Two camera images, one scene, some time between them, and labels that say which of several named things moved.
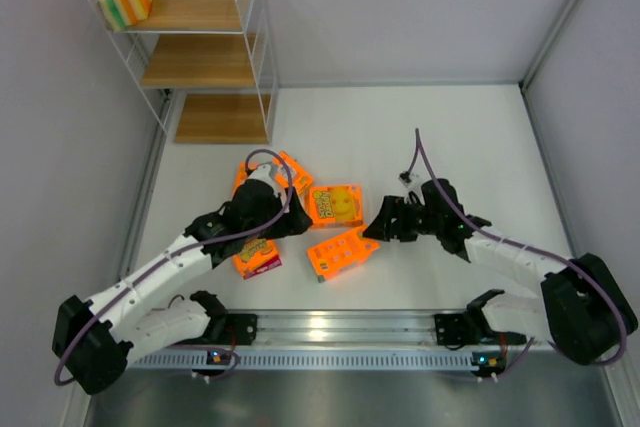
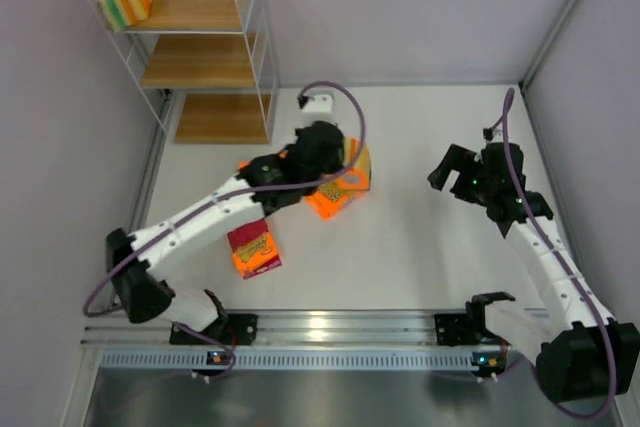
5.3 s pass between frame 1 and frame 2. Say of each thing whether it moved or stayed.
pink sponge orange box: stayed
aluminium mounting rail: stayed
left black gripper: moved
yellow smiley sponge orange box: moved
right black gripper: moved
